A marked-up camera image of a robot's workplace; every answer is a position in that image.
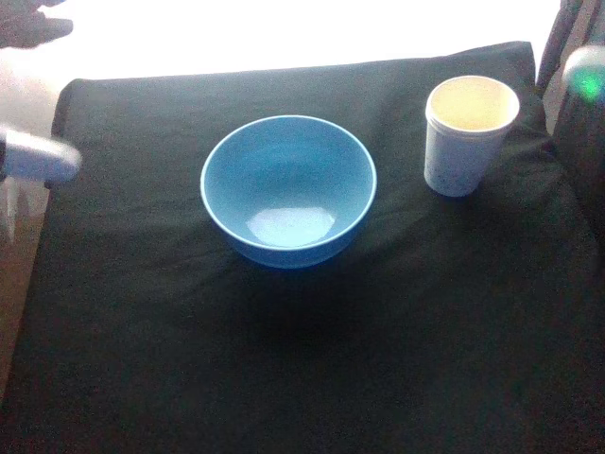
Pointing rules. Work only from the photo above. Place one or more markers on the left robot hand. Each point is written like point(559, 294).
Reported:
point(38, 161)

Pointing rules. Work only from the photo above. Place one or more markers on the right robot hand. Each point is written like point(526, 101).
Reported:
point(588, 75)

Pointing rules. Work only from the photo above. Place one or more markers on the white paper cup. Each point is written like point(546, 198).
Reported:
point(449, 161)

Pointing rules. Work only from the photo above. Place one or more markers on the blue bowl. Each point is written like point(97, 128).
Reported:
point(288, 189)

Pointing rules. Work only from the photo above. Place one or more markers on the black table cloth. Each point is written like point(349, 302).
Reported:
point(302, 354)

